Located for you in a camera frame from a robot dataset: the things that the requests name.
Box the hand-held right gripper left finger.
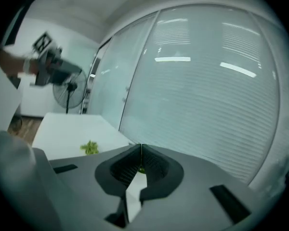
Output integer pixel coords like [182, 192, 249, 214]
[94, 143, 143, 229]

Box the person's left forearm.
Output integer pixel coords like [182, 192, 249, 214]
[0, 49, 39, 77]

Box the person's white shirt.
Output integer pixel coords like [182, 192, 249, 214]
[0, 51, 23, 132]

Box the white wristband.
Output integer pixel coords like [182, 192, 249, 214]
[23, 57, 32, 74]

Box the glass partition with blinds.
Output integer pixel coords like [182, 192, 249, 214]
[88, 3, 280, 185]

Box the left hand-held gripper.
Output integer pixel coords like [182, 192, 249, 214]
[33, 31, 83, 87]

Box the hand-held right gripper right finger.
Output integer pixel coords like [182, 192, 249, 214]
[139, 143, 184, 201]

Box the green potted plant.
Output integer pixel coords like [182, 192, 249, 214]
[79, 140, 100, 156]

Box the black standing fan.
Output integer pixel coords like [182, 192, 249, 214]
[52, 68, 89, 115]

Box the white low cabinet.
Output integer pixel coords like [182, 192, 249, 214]
[21, 80, 68, 118]

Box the white table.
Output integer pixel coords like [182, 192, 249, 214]
[32, 112, 136, 161]

